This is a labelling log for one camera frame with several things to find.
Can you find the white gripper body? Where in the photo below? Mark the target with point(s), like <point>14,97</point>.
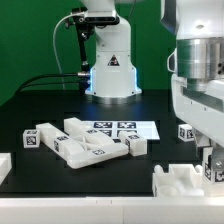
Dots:
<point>203,111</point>

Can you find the white chair seat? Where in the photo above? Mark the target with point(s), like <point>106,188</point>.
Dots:
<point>181,180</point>

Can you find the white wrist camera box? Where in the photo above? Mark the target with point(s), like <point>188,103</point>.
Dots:
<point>172,62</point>

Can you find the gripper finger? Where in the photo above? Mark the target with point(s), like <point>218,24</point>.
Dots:
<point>203,145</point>

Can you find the white fence rail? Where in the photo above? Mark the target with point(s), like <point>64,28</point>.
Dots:
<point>189,210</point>
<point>5,165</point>

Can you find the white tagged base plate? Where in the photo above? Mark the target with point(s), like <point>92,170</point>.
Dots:
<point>146,129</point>

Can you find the white tagged cube nut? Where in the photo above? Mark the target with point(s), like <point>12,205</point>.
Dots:
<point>31,138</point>
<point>185,132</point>

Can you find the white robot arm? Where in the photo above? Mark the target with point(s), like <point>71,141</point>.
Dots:
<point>197,63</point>

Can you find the white chair back frame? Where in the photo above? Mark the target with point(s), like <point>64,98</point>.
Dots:
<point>80,145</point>

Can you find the white front fence rail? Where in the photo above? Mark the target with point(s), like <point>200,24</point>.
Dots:
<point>189,210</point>

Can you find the white left fence rail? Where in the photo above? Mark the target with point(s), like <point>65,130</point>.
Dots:
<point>5,165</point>

